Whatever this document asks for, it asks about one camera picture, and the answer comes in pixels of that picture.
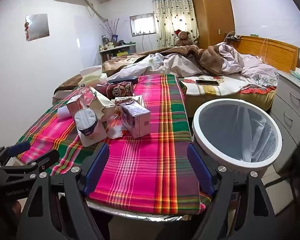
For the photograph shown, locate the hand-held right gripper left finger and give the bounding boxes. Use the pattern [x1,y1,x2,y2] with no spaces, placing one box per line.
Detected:
[16,142,113,240]

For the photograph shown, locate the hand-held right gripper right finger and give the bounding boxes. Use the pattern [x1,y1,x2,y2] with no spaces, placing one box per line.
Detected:
[187,142,285,240]

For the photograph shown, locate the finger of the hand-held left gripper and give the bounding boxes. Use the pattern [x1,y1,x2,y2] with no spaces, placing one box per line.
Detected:
[0,150,60,178]
[0,141,32,167]

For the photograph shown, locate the white round trash bin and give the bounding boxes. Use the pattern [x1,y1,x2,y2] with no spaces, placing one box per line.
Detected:
[192,99,283,174]

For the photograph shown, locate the white foam net sleeve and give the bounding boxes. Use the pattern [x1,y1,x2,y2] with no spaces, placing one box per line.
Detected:
[57,106,74,120]

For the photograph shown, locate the white foil-lidded cup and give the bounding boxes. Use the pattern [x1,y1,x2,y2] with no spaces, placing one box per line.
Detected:
[74,107,108,147]

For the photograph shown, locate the pink green plaid tablecloth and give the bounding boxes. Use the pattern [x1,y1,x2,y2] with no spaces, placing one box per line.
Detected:
[16,74,213,215]

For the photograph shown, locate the purple drink carton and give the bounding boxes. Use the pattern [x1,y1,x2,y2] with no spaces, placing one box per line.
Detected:
[120,103,151,138]

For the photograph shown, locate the cream paper bag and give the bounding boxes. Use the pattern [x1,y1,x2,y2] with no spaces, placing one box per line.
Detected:
[89,87,117,122]

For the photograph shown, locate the pink drink carton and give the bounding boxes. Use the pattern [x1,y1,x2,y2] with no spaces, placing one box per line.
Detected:
[66,96,87,118]

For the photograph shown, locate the clear plastic bin liner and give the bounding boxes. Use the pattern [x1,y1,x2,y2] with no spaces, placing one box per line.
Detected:
[236,105,278,163]

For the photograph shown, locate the clear plastic bottle red label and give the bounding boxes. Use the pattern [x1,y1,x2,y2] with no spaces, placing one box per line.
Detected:
[77,87,98,105]

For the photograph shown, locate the red soda can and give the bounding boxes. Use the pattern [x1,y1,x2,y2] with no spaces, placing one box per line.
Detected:
[95,81,138,99]

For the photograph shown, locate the floral bed sheet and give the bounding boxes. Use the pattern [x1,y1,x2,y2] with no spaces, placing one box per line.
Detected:
[178,75,278,113]

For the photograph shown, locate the black smartphone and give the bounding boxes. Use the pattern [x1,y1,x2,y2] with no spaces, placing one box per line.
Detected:
[195,79,220,85]

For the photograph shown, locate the tissue pack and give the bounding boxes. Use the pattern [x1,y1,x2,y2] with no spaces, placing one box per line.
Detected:
[79,65,108,88]

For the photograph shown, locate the black glasses case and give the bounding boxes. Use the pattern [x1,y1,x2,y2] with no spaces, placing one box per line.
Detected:
[107,76,138,84]

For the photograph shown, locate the pale lilac duvet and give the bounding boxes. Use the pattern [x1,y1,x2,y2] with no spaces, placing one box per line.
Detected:
[110,42,279,85]

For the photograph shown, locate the grey drawer nightstand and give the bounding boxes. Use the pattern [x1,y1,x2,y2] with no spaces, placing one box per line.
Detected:
[270,70,300,173]

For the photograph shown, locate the brown blanket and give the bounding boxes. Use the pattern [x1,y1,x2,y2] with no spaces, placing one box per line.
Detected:
[52,44,226,100]

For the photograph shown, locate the cluttered shelf unit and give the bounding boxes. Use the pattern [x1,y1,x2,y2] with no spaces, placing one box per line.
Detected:
[99,34,137,63]

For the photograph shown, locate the brown teddy bear red hat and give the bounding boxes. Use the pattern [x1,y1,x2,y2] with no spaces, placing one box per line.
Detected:
[173,29,194,47]

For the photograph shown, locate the power strip with chargers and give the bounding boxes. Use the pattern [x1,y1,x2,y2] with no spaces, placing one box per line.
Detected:
[223,31,241,42]

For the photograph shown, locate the wooden headboard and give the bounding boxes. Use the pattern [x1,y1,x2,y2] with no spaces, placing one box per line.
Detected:
[236,35,300,72]

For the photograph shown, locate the dried branches in vase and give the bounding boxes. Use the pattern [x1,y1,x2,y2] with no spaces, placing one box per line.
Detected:
[100,17,120,42]

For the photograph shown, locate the small window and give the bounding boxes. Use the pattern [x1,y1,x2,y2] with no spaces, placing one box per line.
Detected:
[129,14,156,37]

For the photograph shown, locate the wrapped air conditioner pipe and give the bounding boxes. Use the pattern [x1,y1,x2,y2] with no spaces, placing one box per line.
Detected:
[84,0,108,22]

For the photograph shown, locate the patterned curtain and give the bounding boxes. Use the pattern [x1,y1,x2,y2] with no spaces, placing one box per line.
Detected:
[151,0,199,48]

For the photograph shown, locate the wooden wardrobe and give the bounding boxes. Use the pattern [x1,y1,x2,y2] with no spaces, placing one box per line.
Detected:
[191,0,235,49]

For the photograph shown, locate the silver wall panel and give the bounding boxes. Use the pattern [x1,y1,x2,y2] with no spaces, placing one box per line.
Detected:
[24,13,50,42]

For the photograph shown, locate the white charging cable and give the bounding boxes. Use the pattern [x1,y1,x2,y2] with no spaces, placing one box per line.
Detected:
[261,37,269,65]

